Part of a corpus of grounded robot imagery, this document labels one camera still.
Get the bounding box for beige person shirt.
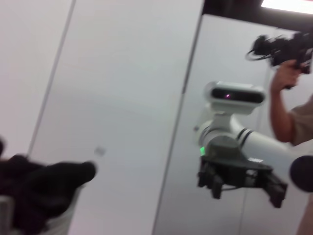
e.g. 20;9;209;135
288;94;313;148

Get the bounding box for bare person hand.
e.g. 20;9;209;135
273;58;302;91

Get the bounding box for white robot head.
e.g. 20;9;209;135
202;80;267;116

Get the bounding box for bare person forearm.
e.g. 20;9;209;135
269;73;297;144

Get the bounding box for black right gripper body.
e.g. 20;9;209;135
200;136;274;189

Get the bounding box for black handheld camera rig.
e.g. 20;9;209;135
245;30;313;76

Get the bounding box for black cloth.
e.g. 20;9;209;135
0;139;98;235

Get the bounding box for bright ceiling light panel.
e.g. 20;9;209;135
260;0;313;13

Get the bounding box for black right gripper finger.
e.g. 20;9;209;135
258;170;289;209
197;162;225;201

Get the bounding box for beige person trousers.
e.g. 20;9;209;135
296;192;313;235

